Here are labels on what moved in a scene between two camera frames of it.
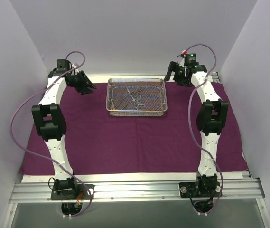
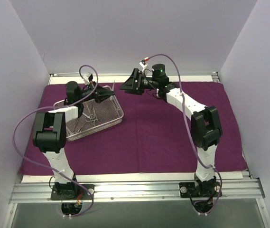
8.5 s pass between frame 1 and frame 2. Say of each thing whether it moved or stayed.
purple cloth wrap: moved
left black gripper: moved
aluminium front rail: stayed
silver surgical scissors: moved
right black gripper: moved
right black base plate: stayed
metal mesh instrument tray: moved
